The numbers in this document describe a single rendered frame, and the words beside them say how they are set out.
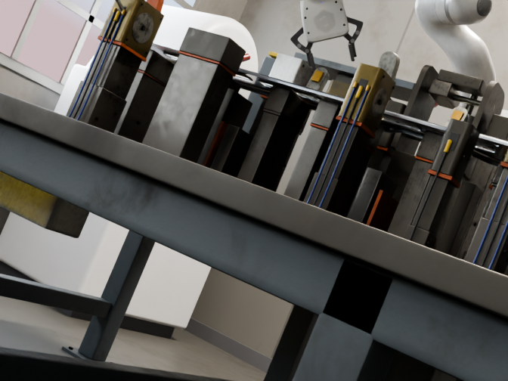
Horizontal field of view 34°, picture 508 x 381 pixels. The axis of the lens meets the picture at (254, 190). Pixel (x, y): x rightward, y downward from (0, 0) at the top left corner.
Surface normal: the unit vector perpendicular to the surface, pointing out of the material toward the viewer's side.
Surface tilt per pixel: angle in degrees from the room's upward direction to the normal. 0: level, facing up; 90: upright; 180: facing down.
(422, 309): 90
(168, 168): 90
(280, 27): 90
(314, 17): 108
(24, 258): 90
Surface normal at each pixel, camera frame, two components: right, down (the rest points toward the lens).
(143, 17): 0.81, 0.30
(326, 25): -0.06, 0.22
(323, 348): -0.51, -0.26
